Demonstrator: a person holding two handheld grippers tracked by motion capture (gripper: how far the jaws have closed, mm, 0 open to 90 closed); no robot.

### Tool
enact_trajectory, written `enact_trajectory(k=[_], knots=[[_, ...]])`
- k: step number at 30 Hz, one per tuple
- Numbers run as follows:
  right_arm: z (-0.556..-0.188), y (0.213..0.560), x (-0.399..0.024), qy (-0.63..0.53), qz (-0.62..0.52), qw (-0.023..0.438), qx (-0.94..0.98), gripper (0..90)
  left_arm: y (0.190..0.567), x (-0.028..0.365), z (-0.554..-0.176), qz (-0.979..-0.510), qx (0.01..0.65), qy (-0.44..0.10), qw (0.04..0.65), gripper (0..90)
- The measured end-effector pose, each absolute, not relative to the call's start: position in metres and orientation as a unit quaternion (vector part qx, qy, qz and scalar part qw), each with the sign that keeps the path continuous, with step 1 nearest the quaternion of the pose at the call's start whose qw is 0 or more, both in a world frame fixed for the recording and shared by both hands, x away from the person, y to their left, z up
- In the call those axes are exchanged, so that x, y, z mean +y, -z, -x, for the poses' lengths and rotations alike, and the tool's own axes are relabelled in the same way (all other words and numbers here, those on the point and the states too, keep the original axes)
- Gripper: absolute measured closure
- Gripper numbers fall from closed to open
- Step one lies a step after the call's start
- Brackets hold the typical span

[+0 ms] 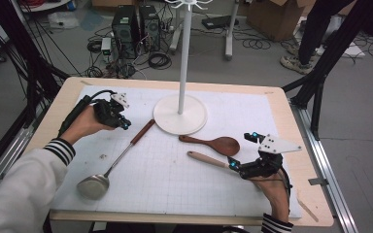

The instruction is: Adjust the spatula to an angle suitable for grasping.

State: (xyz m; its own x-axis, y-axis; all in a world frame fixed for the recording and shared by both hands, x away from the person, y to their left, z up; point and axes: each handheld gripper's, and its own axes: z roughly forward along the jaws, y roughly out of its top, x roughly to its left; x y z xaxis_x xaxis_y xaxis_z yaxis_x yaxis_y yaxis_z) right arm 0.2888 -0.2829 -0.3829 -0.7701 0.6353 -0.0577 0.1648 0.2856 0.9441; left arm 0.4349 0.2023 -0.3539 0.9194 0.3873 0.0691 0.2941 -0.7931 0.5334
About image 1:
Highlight round white table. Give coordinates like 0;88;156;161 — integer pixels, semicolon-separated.
18;0;72;14

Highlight right hand-held gripper cable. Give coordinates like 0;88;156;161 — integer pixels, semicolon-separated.
278;165;294;199

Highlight hand-held gripper cable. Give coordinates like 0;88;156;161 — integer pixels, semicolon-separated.
278;165;294;199
57;89;117;139

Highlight loose black floor cables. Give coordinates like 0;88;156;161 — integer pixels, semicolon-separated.
239;28;294;51

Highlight thin wooden strip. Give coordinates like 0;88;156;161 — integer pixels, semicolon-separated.
295;193;320;223

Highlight flat black box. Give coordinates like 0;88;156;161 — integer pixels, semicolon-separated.
201;15;240;30

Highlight clear plastic bag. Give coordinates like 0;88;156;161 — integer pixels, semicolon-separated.
48;12;81;30

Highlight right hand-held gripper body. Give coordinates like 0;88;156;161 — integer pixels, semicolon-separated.
239;134;303;180

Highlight person's right hand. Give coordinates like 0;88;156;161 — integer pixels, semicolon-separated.
251;176;290;212

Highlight coiled black cable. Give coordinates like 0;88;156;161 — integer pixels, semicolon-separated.
148;51;173;71

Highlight white board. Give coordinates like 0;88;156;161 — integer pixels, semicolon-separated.
317;42;367;58

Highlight light wooden spoon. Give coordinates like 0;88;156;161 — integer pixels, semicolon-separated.
186;150;237;171

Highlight flat cardboard piece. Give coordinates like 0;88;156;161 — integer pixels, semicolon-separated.
91;0;134;8

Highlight small white device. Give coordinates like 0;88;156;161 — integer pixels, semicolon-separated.
100;37;112;56

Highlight white grid mat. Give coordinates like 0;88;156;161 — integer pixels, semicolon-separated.
50;84;303;218

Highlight dark brown wooden spoon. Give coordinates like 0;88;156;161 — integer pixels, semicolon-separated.
178;134;241;157

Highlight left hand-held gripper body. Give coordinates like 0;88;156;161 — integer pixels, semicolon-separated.
92;92;130;129

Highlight grey metal bracket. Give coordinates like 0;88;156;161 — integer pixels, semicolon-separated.
308;177;329;186

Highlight large cardboard box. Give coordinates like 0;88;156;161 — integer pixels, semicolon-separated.
245;0;309;42

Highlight white hook stand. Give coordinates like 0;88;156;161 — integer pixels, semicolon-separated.
153;0;214;136

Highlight tangle of black cables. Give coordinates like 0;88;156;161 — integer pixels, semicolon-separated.
85;25;147;80

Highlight metal spatula with brown handle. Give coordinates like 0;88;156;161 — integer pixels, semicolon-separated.
76;118;156;201

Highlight brown cardboard box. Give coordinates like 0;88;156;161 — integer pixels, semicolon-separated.
331;0;357;16

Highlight grey bag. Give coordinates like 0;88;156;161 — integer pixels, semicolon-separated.
331;14;345;35

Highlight black frame strut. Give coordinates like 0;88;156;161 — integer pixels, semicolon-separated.
0;0;71;130
281;0;373;141

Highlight black computer tower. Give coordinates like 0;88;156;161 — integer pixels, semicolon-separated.
111;5;141;60
139;4;161;52

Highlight left hand-held gripper cable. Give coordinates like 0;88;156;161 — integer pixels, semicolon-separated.
57;89;117;139

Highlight person's left hand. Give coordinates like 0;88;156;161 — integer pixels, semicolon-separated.
66;106;115;144

